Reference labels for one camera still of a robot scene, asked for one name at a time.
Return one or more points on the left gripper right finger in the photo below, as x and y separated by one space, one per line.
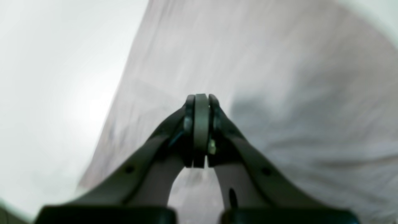
254 191

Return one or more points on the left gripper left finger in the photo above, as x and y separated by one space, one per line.
138 191

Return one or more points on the mauve T-shirt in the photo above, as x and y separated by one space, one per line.
309 83

